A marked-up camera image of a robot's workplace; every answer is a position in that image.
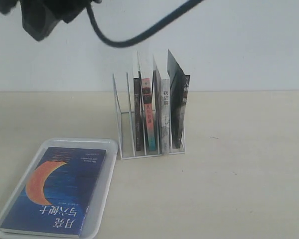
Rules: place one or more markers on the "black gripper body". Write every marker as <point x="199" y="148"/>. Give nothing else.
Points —
<point x="40" y="17"/>

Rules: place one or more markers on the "grey white spine book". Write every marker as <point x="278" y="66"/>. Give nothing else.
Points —
<point x="162" y="93"/>

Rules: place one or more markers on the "black cover book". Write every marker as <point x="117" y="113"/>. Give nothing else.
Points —
<point x="179" y="87"/>

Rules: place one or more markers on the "blue book with orange moon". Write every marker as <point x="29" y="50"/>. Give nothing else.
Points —
<point x="57" y="194"/>

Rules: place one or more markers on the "dark brown spine book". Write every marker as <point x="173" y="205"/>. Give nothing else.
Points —
<point x="137" y="101"/>

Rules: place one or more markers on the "pink and teal spine book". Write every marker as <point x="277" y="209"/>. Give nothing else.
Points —
<point x="147" y="101"/>

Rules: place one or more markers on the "white plastic tray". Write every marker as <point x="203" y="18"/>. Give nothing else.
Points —
<point x="95" y="211"/>

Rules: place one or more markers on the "white wire book rack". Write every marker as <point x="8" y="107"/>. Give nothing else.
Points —
<point x="126" y="125"/>

